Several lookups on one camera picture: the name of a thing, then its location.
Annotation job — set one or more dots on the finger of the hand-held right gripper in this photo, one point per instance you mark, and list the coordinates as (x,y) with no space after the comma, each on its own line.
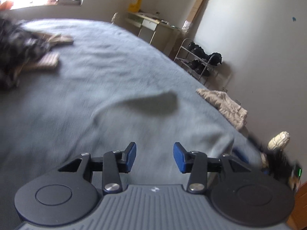
(241,155)
(255,141)

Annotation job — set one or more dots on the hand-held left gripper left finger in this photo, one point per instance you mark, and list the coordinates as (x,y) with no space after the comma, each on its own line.
(132,157)

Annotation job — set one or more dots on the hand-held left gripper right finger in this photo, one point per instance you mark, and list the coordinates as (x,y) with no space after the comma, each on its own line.
(178,157)

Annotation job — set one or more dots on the cream quilted slipper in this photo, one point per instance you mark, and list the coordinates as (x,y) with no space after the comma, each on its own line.
(279,140)

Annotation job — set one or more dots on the black shoe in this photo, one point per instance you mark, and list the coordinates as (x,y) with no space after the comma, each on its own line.
(199,51)
(196,67)

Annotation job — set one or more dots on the white metal shoe rack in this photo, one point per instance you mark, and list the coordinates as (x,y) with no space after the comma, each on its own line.
(182,61)

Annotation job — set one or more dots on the cream knit sweater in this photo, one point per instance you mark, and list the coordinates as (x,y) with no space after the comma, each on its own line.
(45,62)

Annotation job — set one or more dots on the white desk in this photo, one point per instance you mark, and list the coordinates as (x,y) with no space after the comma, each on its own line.
(153,26)

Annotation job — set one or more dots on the light tan cloth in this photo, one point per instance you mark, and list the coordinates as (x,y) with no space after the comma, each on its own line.
(60,39)

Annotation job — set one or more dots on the small white fan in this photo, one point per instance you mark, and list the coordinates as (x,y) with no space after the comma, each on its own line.
(115,18)

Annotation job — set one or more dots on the tall cardboard panel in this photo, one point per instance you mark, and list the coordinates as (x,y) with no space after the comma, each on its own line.
(195,7)

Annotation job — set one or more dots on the yellow box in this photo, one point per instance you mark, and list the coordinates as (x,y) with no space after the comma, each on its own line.
(134,3)

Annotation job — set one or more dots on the plaid shirt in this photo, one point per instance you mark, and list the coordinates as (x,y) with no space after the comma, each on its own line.
(16,48)

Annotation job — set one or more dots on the flat cardboard box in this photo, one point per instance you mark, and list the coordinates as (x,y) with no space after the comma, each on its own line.
(69,2)

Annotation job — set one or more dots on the orange cloth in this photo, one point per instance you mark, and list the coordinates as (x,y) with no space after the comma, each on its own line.
(6,4)

